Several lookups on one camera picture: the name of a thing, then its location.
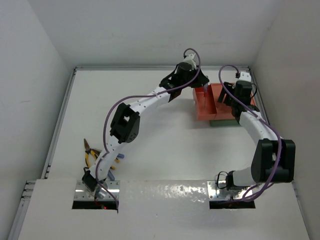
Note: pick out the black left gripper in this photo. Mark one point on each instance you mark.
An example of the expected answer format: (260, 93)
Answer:
(201, 79)

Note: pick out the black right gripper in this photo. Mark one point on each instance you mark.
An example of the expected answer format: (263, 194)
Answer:
(227, 101)

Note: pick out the salmon drawer box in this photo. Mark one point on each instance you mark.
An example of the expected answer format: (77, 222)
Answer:
(223, 112)

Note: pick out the salmon pull-out drawer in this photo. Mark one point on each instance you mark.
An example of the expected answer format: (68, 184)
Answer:
(202, 114)

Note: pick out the blue handled screwdriver top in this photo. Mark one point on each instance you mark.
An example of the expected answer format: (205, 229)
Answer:
(205, 91)

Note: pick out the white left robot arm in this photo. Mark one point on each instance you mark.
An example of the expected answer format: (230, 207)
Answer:
(122, 123)

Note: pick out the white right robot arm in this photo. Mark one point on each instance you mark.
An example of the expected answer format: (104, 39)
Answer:
(274, 158)

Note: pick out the green drawer box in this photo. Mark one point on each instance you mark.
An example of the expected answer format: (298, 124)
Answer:
(224, 123)

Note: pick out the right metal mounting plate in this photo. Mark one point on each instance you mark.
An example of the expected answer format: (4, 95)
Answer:
(218, 192)

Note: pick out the metal mounting plate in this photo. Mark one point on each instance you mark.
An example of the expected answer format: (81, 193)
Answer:
(218, 192)
(82, 193)

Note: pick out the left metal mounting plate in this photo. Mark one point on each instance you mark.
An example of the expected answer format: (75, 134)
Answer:
(82, 193)

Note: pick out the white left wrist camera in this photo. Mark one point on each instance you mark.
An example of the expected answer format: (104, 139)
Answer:
(190, 59)

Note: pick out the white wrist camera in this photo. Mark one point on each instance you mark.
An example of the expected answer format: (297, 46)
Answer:
(190, 59)
(243, 76)

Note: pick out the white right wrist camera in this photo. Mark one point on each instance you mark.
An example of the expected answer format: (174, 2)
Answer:
(243, 76)

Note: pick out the yellow handled cutting pliers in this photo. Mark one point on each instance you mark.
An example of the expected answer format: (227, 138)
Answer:
(97, 152)

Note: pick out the yellow handled long-nose pliers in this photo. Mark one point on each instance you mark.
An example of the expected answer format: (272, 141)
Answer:
(87, 153)

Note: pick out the blue handled screwdriver bottom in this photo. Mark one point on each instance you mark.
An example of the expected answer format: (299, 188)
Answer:
(111, 176)

